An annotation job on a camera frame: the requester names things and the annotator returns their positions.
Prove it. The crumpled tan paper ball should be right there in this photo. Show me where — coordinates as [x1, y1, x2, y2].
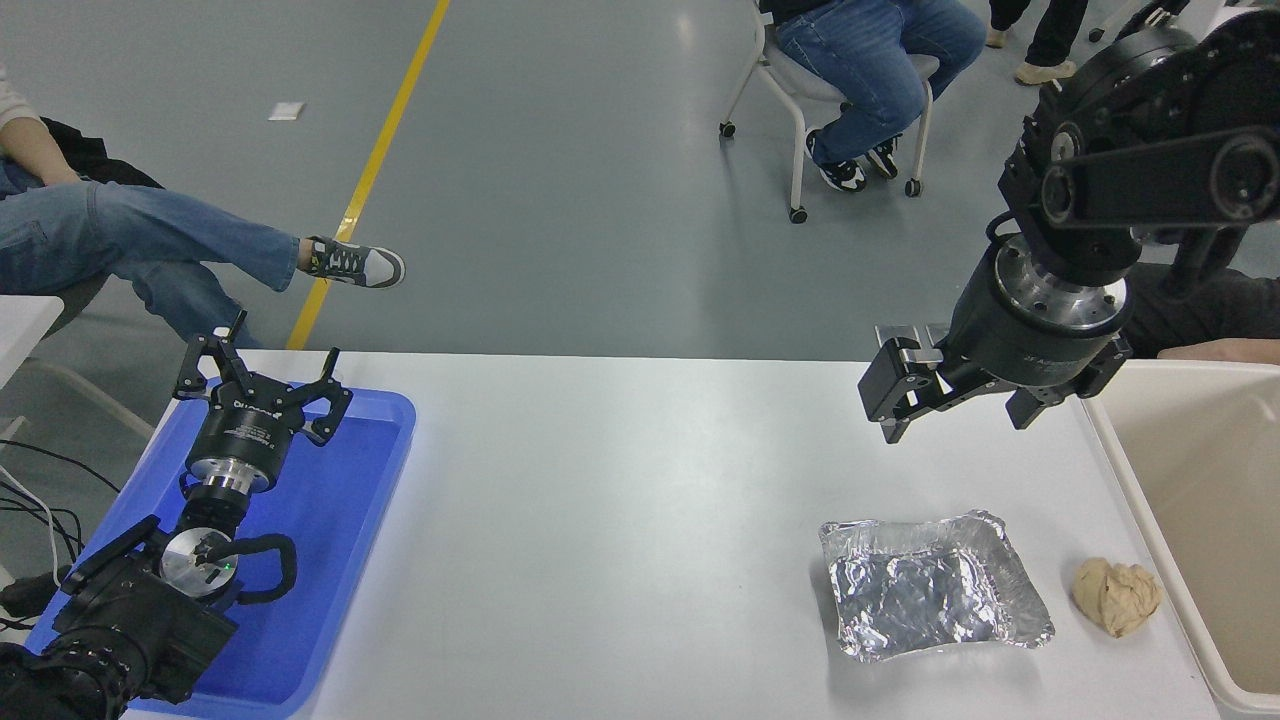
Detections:
[1072, 557, 1164, 638]

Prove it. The foil plate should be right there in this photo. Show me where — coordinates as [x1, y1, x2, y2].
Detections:
[818, 510, 1056, 663]

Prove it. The standing person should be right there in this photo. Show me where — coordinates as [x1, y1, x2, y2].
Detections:
[985, 0, 1091, 86]

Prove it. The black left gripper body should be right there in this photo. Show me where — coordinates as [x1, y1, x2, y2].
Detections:
[190, 388, 307, 473]

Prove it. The person's hand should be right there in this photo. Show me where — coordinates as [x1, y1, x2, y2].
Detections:
[1158, 338, 1280, 364]

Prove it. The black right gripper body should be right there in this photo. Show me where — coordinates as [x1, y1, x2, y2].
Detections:
[944, 252, 1125, 389]

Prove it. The person beside bin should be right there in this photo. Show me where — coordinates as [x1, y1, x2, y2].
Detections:
[1128, 262, 1280, 359]

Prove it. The seated person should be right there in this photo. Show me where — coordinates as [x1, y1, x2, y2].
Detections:
[0, 65, 407, 348]

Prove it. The large pale bin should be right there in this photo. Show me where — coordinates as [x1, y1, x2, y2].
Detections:
[1080, 358, 1280, 719]

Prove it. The white wheeled chair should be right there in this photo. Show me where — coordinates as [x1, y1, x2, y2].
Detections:
[718, 20, 942, 224]

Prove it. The small white table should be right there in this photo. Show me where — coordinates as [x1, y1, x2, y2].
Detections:
[0, 295, 156, 446]

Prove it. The white cable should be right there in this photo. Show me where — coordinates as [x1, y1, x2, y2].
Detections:
[0, 463, 63, 583]

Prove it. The black cable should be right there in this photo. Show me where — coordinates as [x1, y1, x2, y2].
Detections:
[0, 440, 123, 561]

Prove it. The person on white chair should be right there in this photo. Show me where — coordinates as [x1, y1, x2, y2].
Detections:
[760, 0, 987, 193]

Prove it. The blue plastic tray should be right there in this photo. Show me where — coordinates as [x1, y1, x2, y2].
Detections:
[25, 385, 417, 719]

